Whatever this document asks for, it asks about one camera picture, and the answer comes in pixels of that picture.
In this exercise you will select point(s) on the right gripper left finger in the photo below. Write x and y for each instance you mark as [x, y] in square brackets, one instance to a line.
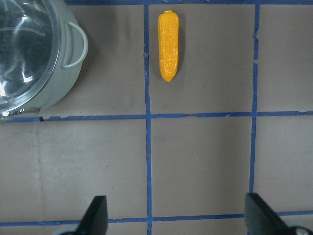
[95, 219]

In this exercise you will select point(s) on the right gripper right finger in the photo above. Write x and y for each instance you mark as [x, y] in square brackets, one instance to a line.
[260, 219]

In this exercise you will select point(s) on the glass pot lid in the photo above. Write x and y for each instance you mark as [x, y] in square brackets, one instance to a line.
[29, 49]

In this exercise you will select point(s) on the yellow corn cob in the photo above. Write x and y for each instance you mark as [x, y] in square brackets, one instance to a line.
[168, 44]

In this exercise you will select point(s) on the pale green electric pot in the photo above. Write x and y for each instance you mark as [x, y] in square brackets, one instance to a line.
[73, 50]

